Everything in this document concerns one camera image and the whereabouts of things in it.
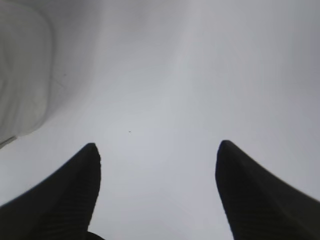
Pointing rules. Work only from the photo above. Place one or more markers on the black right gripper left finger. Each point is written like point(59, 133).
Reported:
point(61, 206)

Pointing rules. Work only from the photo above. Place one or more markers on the cream fabric zipper bag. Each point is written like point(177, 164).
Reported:
point(26, 55)

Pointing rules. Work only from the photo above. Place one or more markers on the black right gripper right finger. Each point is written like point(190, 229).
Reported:
point(260, 206)

